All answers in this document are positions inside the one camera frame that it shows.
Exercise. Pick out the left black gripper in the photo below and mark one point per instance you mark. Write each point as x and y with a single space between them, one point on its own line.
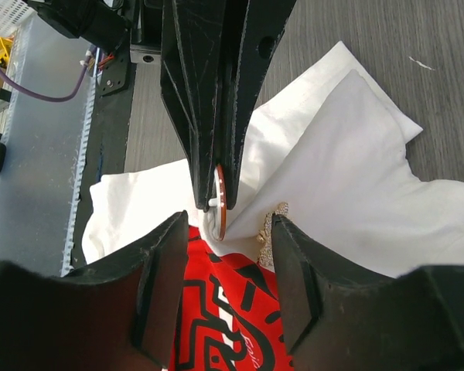
190 33

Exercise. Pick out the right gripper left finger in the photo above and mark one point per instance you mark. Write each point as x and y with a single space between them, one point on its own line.
118 313

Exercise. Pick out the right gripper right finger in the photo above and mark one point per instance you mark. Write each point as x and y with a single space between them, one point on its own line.
337 315

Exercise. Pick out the gold flower brooch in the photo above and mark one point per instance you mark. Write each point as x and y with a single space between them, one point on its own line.
270 235

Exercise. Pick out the orange round brooch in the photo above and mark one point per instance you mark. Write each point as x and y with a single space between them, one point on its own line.
217 212

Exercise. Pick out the white printed t-shirt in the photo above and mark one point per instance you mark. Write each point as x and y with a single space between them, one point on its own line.
329 151

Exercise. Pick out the white plastic basket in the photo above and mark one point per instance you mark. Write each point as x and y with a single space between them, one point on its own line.
13 13

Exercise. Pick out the white slotted cable duct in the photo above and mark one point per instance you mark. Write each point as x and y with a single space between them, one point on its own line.
78 170

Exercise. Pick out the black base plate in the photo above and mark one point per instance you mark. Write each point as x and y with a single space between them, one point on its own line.
107 141

